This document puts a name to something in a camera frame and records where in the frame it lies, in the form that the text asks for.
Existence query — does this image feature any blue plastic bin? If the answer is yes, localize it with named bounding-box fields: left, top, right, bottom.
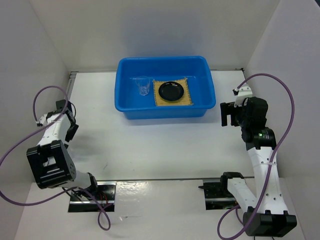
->
left=114, top=56, right=216, bottom=120

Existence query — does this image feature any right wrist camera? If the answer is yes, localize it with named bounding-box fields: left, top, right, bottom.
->
left=232, top=84, right=253, bottom=108

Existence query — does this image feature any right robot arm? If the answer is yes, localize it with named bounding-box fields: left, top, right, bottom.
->
left=219, top=97, right=298, bottom=238

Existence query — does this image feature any green plastic plate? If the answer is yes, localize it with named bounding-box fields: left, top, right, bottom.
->
left=160, top=97, right=183, bottom=104

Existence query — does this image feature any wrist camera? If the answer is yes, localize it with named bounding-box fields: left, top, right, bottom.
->
left=36, top=113, right=48, bottom=127
left=232, top=84, right=253, bottom=108

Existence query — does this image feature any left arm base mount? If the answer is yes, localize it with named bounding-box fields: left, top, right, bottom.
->
left=68, top=181, right=117, bottom=213

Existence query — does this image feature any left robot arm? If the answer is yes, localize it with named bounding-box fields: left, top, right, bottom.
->
left=26, top=99, right=100, bottom=200

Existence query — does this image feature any clear plastic cup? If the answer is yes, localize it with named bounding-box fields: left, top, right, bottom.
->
left=135, top=76, right=150, bottom=96

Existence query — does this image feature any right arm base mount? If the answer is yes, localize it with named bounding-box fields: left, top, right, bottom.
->
left=198, top=179, right=238, bottom=211

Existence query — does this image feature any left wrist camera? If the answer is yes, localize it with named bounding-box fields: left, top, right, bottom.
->
left=36, top=113, right=48, bottom=127

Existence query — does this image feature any black round plate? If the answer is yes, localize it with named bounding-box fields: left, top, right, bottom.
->
left=158, top=81, right=185, bottom=100

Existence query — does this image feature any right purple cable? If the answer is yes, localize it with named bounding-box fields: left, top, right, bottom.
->
left=216, top=73, right=296, bottom=240

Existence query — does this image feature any bamboo placemat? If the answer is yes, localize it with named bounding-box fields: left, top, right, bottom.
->
left=152, top=77, right=193, bottom=107

